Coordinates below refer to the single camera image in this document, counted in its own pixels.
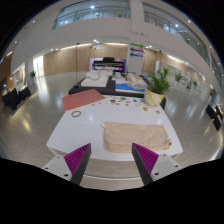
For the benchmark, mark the white architectural model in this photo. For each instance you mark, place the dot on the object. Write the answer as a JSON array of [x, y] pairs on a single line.
[[93, 81]]

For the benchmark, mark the potted plant in striped pot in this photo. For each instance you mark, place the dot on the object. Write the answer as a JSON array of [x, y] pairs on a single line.
[[152, 96]]

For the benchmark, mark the beige architectural model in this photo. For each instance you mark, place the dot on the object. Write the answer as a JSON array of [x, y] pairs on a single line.
[[136, 80]]

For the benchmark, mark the blue flat board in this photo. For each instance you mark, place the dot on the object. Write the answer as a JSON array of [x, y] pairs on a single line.
[[125, 88]]

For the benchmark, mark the black-draped table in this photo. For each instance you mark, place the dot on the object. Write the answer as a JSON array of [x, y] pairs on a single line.
[[100, 90]]

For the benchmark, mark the orange wooden piece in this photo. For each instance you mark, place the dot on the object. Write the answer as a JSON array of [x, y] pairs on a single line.
[[145, 109]]

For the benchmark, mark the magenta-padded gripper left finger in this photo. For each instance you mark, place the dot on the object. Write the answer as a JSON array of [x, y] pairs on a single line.
[[56, 165]]

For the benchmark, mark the small distant potted plant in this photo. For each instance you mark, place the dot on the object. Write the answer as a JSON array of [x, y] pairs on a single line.
[[32, 74]]

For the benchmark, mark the pink flat board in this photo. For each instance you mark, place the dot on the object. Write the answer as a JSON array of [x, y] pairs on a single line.
[[81, 99]]

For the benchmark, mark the black piano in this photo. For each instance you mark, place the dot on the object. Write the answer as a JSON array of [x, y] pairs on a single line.
[[108, 64]]

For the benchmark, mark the round wooden disc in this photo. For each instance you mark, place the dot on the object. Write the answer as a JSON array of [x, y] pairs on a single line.
[[157, 111]]

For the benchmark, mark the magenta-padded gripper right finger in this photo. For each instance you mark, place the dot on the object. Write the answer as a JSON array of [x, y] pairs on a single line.
[[165, 164]]

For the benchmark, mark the group of black chairs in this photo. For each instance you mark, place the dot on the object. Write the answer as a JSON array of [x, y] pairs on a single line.
[[215, 116], [15, 98]]

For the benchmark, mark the beige towel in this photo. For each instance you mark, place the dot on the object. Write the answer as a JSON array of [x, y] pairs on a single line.
[[136, 136]]

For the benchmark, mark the white signboard with arrows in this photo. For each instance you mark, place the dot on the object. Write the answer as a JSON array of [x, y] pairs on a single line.
[[136, 61]]

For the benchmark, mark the group of colourful small cards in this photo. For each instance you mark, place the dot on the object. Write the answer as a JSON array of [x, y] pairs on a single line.
[[126, 100]]

